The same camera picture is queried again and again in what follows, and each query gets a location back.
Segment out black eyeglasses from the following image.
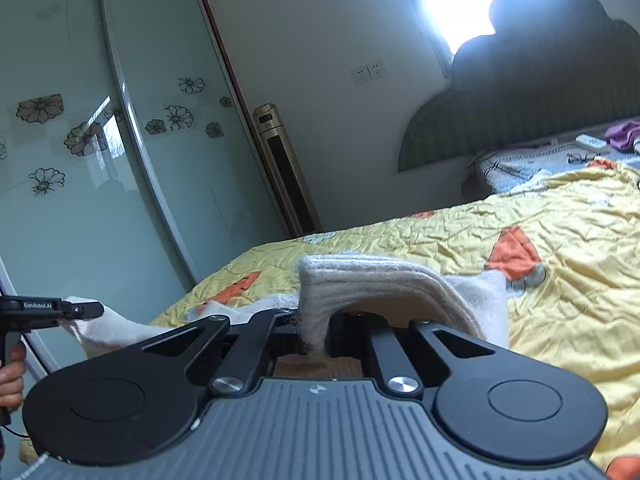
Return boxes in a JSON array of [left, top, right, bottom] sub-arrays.
[[567, 153, 596, 165]]

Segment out white knit sweater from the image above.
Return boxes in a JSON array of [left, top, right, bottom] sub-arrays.
[[62, 252, 511, 361]]

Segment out purple cloth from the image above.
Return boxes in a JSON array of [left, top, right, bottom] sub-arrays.
[[604, 120, 640, 153]]

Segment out dark green padded headboard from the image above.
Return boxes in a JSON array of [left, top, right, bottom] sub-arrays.
[[398, 0, 639, 171]]

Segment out gold tower air conditioner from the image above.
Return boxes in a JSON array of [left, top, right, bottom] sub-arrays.
[[253, 103, 322, 236]]

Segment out person's left hand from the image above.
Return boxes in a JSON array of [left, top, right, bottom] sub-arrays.
[[0, 341, 27, 412]]

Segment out white remote control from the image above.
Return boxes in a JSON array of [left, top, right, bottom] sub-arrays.
[[575, 133, 608, 152]]

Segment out glass sliding wardrobe door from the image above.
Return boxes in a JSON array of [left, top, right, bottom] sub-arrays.
[[0, 0, 196, 380]]

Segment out blue grey patterned bedsheet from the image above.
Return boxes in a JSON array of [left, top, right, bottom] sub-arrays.
[[473, 142, 639, 194]]

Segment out yellow carrot print quilt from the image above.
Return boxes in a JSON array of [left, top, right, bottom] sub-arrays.
[[19, 156, 640, 476]]

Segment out white wall socket panel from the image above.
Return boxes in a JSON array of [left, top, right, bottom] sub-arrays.
[[350, 60, 386, 86]]

